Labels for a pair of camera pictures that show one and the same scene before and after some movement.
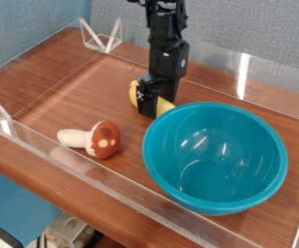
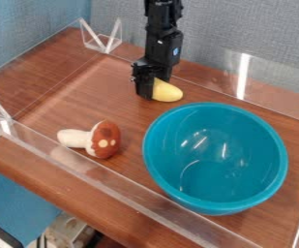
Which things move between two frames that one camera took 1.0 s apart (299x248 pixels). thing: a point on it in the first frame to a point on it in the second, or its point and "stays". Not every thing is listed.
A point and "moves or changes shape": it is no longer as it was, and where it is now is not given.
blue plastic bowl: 216,156 stays
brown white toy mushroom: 102,139 stays
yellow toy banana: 163,106 moves or changes shape
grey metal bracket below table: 70,232 stays
